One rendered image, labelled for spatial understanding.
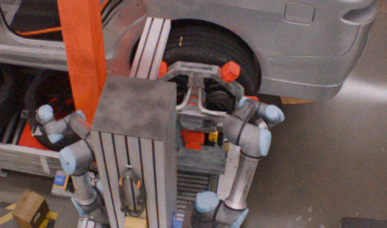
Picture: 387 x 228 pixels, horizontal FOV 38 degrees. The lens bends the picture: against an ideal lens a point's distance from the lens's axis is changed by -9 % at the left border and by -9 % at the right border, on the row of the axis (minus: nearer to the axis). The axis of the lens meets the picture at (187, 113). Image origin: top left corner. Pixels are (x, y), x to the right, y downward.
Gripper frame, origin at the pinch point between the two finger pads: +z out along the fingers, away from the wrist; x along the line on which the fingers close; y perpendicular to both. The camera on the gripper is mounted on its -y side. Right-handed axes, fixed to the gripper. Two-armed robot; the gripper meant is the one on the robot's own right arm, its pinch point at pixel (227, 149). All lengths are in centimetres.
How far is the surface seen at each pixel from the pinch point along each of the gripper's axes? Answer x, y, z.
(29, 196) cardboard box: -69, -5, 132
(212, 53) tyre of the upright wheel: -36, 35, -20
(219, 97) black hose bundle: -20.5, 17.7, -10.6
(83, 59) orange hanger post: -13, 83, 38
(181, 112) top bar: -22.8, 20.4, 11.3
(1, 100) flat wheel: -115, 47, 119
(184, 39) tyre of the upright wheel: -50, 44, -11
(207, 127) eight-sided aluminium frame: -47.4, -14.0, 3.6
